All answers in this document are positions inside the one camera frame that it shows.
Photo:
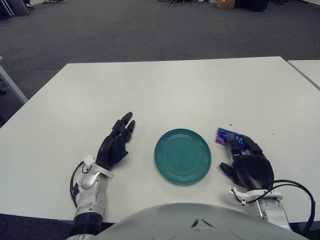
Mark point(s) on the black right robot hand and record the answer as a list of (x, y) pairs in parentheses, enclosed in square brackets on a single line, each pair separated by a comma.
[(255, 172)]

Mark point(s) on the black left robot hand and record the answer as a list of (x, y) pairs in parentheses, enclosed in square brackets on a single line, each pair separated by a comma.
[(112, 150)]

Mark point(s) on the blue purple gum pack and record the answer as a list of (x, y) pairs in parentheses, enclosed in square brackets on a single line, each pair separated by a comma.
[(223, 133)]

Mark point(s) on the round green plate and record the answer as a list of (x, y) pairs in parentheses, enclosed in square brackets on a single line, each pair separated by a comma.
[(182, 157)]

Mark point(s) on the grey robot torso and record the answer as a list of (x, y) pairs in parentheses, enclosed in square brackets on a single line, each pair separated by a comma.
[(195, 225)]

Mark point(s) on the white neighbouring table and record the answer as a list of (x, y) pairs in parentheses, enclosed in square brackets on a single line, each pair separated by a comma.
[(311, 71)]

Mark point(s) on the grey edged side table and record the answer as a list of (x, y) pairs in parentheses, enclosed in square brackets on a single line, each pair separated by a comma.
[(11, 85)]

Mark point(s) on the black floor stand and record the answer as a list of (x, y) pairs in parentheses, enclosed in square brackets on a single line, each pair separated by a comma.
[(55, 2)]

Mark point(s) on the brown cardboard box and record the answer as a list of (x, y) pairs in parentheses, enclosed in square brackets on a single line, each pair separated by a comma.
[(225, 3)]

